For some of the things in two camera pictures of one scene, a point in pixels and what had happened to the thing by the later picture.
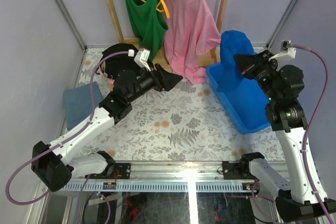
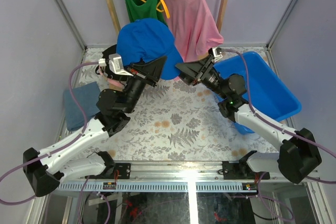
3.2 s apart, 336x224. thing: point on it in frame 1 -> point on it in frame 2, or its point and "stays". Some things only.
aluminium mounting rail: x=169 y=176 stays
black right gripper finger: x=247 y=63 -> x=191 y=72
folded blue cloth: x=78 y=100 stays
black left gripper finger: x=166 y=80 -> x=150 y=71
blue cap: x=232 y=42 -> x=149 y=39
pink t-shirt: x=191 y=27 stays
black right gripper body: x=265 y=73 -> x=208 y=77
